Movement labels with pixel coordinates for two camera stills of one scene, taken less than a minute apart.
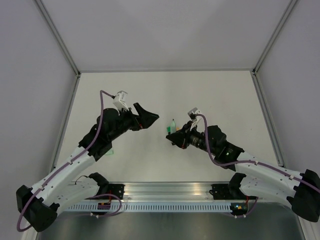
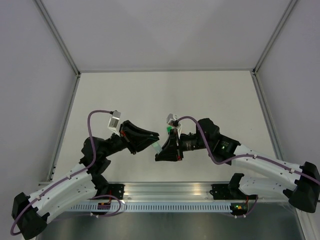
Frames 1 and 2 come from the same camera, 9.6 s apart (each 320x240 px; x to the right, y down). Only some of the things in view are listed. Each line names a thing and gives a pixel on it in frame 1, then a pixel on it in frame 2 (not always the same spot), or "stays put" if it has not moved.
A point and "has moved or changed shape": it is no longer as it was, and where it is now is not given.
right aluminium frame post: (288, 9) stays put
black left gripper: (145, 118) to (136, 138)
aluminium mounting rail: (199, 191) stays put
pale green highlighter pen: (173, 126) has moved or changed shape
